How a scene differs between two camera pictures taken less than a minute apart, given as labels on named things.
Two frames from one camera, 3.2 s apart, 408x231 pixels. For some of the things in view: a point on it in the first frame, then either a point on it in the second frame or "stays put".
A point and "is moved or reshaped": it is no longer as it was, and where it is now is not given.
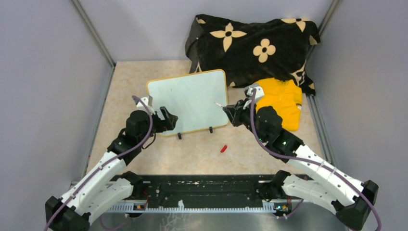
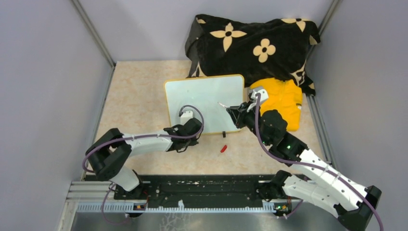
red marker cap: (223, 148) stays put
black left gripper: (168, 124) to (194, 142)
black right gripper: (235, 112) stays put
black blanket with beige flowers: (250, 51) stays put
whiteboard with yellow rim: (192, 97) is moved or reshaped
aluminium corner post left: (77, 4) stays put
